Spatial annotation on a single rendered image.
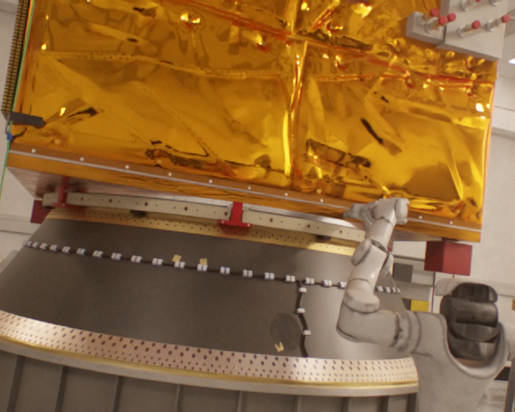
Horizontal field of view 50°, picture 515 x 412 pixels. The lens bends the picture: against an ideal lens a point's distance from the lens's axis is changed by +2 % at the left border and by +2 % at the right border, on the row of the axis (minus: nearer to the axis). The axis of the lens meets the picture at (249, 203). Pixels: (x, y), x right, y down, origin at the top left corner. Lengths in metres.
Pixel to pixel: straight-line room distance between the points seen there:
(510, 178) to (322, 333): 8.78
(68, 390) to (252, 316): 0.63
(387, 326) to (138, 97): 1.17
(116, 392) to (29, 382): 0.34
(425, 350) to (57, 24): 1.55
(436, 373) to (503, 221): 9.05
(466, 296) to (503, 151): 9.16
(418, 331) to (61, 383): 1.13
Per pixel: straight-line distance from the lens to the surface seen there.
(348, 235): 2.20
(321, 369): 1.92
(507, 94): 10.77
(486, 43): 2.70
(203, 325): 1.85
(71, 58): 2.02
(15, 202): 7.44
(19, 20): 2.19
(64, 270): 2.15
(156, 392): 1.83
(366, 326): 1.35
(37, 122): 1.95
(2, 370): 2.16
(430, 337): 1.37
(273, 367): 1.84
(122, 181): 1.99
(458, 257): 2.59
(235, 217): 1.97
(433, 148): 2.44
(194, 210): 1.99
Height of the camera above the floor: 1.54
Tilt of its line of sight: 6 degrees up
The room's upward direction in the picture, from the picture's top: 7 degrees clockwise
